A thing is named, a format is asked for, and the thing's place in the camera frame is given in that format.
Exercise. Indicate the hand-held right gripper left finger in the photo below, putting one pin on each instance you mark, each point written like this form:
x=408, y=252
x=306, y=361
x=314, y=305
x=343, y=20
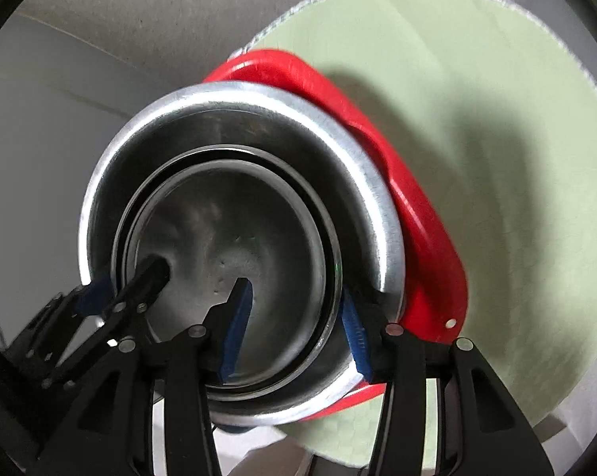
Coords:
x=236, y=327

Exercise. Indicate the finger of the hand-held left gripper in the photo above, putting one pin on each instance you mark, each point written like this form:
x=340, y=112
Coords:
x=152, y=272
x=95, y=293

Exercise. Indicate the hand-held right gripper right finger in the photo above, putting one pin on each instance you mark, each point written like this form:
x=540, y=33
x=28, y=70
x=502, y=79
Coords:
x=355, y=337

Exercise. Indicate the red plastic basin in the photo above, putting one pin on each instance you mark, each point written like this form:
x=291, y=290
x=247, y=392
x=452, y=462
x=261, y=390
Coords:
x=417, y=238

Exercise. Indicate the large steel bowl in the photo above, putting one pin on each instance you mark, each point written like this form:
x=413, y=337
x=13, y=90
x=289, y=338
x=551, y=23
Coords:
x=278, y=124

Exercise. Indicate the grey partition panel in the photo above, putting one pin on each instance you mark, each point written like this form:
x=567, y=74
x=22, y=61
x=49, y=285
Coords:
x=30, y=183

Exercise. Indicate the green lace-edged tablecloth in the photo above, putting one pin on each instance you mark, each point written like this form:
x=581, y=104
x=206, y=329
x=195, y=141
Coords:
x=477, y=158

